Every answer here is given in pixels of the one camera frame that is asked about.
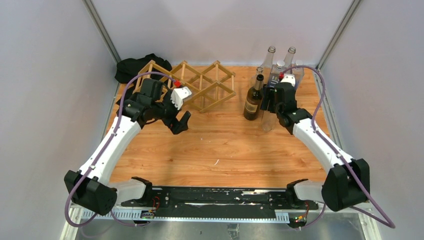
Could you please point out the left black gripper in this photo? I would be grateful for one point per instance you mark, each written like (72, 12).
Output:
(181, 125)

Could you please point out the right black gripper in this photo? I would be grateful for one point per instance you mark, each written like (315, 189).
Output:
(270, 94)

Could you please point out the dark green wine bottle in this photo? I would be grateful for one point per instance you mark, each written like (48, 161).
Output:
(254, 99)

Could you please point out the blue bottle cork stopper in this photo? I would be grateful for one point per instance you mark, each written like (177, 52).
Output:
(274, 75)

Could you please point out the blue bottle silver cap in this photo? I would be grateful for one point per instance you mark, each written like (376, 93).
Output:
(298, 73)

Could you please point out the clear bottle black label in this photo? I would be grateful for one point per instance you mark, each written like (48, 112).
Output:
(289, 56)

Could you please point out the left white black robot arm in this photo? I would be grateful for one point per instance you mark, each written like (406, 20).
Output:
(90, 186)

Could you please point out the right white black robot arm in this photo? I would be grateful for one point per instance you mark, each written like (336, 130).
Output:
(347, 181)

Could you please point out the wooden wine rack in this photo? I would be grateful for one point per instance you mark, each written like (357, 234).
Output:
(211, 86)

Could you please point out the black cloth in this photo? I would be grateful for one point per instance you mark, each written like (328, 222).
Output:
(130, 67)

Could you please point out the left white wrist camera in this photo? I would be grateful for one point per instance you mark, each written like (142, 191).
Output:
(179, 96)

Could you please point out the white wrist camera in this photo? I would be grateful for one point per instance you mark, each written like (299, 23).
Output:
(289, 78)
(179, 96)

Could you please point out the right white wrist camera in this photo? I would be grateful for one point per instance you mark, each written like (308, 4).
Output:
(289, 78)

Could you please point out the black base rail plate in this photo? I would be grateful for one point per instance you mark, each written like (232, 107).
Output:
(218, 202)

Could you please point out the aluminium frame rail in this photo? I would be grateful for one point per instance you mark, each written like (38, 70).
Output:
(140, 223)

